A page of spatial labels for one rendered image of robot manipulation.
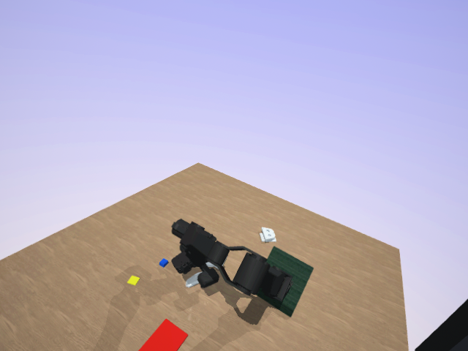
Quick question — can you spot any blue cube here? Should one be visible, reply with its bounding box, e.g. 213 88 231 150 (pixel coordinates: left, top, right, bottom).
159 258 168 268

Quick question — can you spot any yellow flat square tile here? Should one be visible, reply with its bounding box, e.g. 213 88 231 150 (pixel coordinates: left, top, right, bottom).
127 276 140 285

